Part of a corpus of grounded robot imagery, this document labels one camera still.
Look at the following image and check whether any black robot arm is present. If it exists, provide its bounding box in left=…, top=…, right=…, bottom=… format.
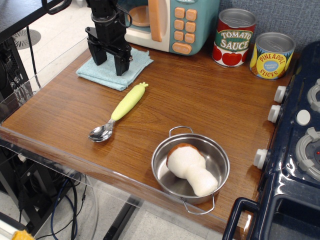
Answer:
left=85, top=0, right=132, bottom=76

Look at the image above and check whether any black cable under table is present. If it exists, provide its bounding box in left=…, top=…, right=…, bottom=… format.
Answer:
left=34, top=172, right=88, bottom=240

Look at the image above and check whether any black table leg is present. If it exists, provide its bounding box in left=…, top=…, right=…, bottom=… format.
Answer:
left=103, top=203, right=137, bottom=240

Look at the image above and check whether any toy microwave oven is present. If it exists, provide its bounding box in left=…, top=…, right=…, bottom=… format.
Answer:
left=118, top=0, right=220, bottom=56

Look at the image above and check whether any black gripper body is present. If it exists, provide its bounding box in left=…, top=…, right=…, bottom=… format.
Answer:
left=85, top=11, right=130, bottom=55

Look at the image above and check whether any tomato sauce can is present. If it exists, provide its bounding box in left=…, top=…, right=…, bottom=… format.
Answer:
left=212, top=8, right=257, bottom=67

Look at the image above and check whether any stainless steel pot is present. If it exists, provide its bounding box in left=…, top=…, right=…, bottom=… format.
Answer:
left=151, top=127, right=230, bottom=215

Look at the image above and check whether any white stove knob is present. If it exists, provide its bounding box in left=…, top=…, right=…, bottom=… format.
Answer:
left=267, top=105, right=281, bottom=124
left=273, top=85, right=287, bottom=103
left=253, top=149, right=268, bottom=170

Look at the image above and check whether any light blue towel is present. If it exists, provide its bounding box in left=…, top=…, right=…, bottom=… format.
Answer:
left=76, top=48, right=153, bottom=92

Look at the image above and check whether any green handled metal spoon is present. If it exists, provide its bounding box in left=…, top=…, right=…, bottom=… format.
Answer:
left=88, top=82, right=149, bottom=143

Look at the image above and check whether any clear acrylic table guard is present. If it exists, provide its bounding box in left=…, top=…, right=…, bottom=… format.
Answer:
left=0, top=40, right=226, bottom=228

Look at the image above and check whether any yellow object at corner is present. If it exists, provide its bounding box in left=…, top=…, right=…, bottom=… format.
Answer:
left=11, top=230, right=34, bottom=240

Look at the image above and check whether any blue cable under table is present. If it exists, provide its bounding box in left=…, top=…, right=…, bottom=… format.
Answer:
left=50, top=178, right=78, bottom=236

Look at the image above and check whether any black desk frame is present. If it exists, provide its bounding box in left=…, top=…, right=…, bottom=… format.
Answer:
left=0, top=0, right=71, bottom=240

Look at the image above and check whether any dark blue toy stove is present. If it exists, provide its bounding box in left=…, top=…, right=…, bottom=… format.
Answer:
left=223, top=41, right=320, bottom=240

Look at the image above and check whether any white plush mushroom toy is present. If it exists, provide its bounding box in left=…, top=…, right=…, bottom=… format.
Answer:
left=166, top=143, right=218, bottom=197

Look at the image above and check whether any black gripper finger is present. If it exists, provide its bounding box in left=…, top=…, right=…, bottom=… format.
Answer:
left=87, top=38, right=107, bottom=66
left=114, top=46, right=132, bottom=76

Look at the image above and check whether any pineapple slices can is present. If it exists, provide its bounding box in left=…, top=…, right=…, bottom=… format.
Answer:
left=249, top=32, right=296, bottom=80

